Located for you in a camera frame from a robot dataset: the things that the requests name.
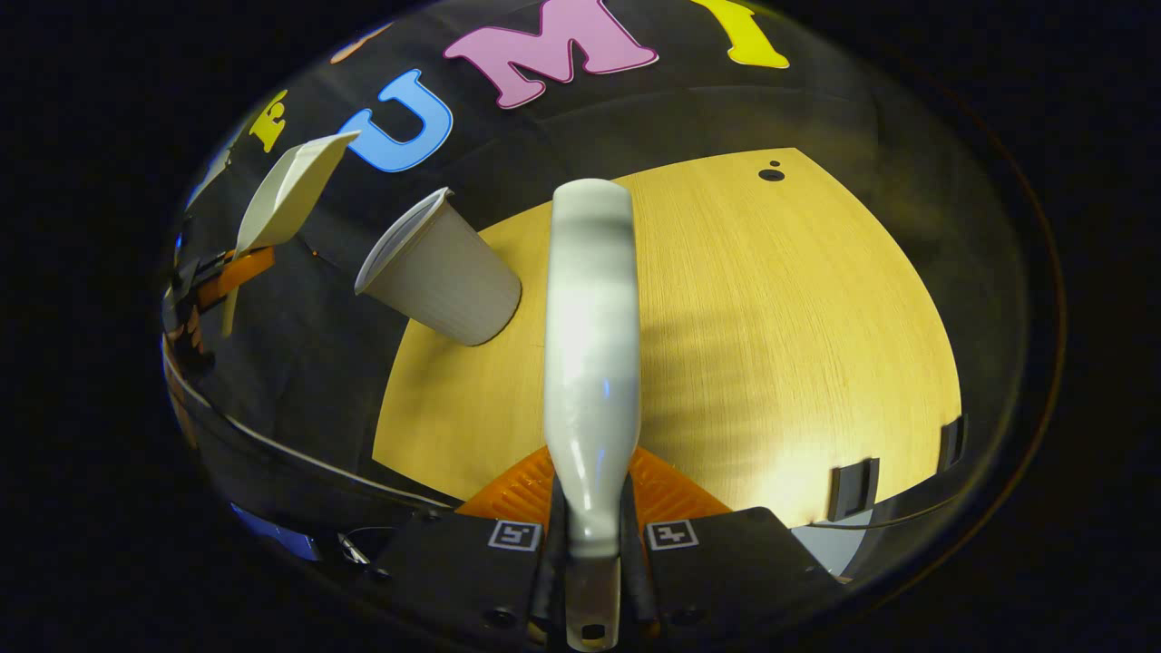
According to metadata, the small grey broom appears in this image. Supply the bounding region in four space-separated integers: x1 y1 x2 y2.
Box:
542 179 643 652

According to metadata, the white ribbed garbage bin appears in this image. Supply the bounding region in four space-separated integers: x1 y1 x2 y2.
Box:
354 188 523 347

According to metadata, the wooden desktop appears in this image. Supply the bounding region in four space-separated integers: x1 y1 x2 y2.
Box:
372 148 964 529

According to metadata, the black desk edge bracket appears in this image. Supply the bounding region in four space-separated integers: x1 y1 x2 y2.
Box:
830 458 881 522
939 415 968 473

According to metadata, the grey plastic dustpan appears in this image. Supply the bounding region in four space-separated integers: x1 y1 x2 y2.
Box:
220 130 361 338

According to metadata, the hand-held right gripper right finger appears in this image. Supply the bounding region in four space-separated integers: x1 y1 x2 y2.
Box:
621 444 846 636

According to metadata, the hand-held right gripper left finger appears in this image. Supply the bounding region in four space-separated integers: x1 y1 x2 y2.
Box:
376 444 568 636

